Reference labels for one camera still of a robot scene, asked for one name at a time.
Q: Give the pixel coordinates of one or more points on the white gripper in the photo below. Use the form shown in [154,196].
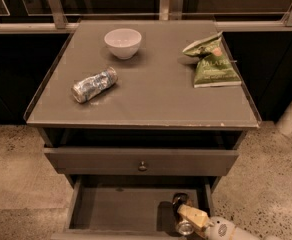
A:
[220,229]

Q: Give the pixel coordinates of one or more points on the orange gold can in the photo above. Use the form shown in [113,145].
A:
[181,200]

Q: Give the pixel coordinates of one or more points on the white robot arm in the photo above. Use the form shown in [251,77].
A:
[241,234]

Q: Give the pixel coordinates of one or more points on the round metal drawer knob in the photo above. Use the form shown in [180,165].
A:
[142,166]

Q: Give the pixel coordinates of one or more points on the open grey middle drawer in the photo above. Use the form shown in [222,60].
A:
[130,207]

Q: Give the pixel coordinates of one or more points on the grey drawer cabinet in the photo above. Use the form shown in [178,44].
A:
[153,104]

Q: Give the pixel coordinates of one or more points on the grey top drawer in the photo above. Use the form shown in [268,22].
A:
[125,161]

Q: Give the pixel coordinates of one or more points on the crushed silver blue can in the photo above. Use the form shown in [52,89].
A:
[92,86]

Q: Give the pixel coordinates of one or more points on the green jalapeno chip bag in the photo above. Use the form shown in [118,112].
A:
[214,68]

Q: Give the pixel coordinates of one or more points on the white ceramic bowl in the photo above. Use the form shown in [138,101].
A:
[123,43]

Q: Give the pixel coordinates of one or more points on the metal railing frame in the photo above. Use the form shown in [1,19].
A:
[66,15]

